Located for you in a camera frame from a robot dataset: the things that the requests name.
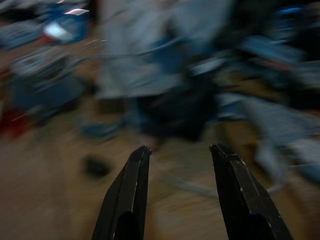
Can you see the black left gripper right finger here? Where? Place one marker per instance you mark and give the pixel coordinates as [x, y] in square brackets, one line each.
[245, 200]

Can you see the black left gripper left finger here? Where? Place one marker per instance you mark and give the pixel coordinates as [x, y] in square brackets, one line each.
[130, 195]

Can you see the small dark floor object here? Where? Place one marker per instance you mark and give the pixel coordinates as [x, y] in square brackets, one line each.
[95, 166]

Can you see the large black bag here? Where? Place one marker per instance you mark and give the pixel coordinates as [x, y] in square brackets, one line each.
[175, 112]

